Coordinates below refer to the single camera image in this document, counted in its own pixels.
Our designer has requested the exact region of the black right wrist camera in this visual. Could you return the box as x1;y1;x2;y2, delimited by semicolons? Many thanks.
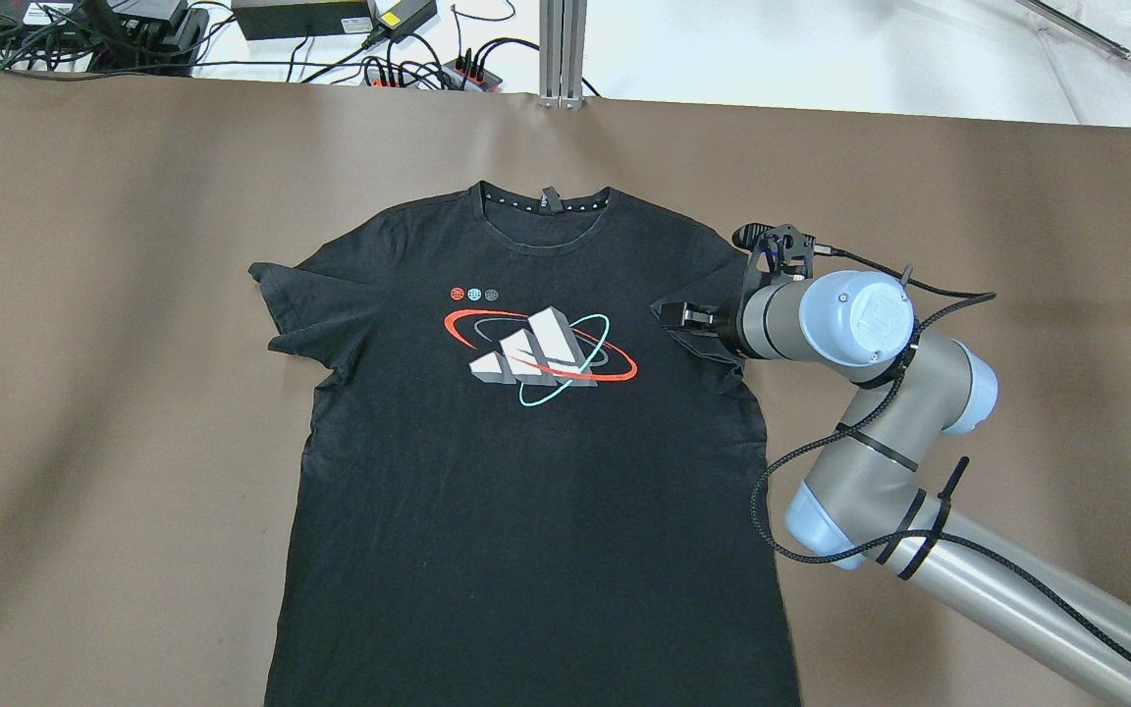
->
731;223;836;282

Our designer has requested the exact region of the red black power strip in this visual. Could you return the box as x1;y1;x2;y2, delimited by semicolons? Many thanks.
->
349;57;506;92

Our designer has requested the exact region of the black printed t-shirt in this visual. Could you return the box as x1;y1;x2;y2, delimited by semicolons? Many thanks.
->
248;183;802;706

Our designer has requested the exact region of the aluminium cage frame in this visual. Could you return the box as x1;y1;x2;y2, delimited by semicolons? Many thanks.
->
538;0;587;109

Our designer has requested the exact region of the black power adapter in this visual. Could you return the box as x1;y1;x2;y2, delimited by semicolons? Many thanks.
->
360;0;437;50

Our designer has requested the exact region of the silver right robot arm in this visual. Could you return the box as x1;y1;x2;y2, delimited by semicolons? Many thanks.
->
659;270;1131;706

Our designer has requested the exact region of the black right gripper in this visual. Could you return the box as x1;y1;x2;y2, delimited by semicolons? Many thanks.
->
659;299;748;359

